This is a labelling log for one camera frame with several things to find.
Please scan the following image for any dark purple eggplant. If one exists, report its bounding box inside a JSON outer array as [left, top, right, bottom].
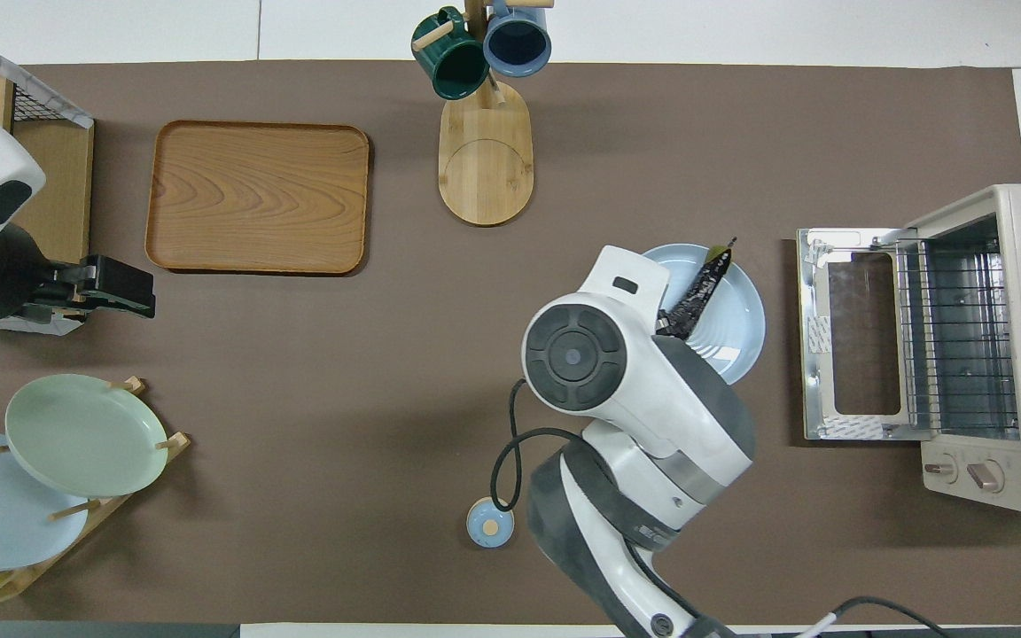
[[657, 237, 738, 342]]

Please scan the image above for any wooden shelf box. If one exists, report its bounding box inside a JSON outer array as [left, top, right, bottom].
[[0, 69, 95, 267]]

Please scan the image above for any wooden mug tree stand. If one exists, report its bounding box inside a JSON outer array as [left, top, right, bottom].
[[411, 0, 556, 228]]

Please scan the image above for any black wire basket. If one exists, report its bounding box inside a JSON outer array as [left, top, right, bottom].
[[0, 22, 95, 336]]

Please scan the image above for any blue ceramic mug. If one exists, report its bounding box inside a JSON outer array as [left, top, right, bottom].
[[482, 0, 554, 79]]

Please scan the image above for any brown table mat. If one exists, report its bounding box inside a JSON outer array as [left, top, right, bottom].
[[0, 60, 1021, 626]]

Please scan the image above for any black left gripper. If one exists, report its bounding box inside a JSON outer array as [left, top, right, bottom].
[[32, 255, 157, 317]]

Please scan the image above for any wooden plate rack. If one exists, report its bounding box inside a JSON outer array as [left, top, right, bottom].
[[0, 377, 192, 608]]

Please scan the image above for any glass oven door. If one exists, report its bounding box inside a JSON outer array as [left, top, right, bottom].
[[797, 228, 919, 441]]

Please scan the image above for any pale green plate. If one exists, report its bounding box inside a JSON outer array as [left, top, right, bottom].
[[4, 373, 169, 499]]

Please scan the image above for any wooden serving tray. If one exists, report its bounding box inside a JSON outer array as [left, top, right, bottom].
[[144, 120, 371, 276]]

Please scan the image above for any wire oven rack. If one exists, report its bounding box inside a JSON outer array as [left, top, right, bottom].
[[896, 239, 1018, 431]]

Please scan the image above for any dark green ceramic mug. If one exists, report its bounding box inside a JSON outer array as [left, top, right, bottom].
[[410, 7, 491, 101]]

